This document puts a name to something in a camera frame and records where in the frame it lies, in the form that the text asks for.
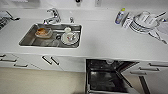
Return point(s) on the stainless steel dishwasher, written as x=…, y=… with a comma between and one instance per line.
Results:
x=100, y=66

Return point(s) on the white mug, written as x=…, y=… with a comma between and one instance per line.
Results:
x=69, y=38

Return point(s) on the white two-door base cabinet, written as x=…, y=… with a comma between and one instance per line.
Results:
x=66, y=64

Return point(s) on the chrome faucet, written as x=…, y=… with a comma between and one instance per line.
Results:
x=53, y=16

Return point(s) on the orange bowl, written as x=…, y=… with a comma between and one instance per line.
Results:
x=42, y=32

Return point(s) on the black soap dispenser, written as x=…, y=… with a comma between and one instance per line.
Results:
x=78, y=1

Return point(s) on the blue dish soap bottle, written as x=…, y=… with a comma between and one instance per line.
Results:
x=120, y=16

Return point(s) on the small white bottle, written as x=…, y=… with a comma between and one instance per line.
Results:
x=127, y=20

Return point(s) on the steel sink basin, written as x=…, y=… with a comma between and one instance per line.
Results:
x=26, y=41

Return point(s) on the stack of white plates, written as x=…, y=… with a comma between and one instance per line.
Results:
x=143, y=24

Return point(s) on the white drawer unit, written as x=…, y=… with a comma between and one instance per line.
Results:
x=153, y=72
x=13, y=61

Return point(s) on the white wall socket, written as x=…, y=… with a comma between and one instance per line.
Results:
x=97, y=2

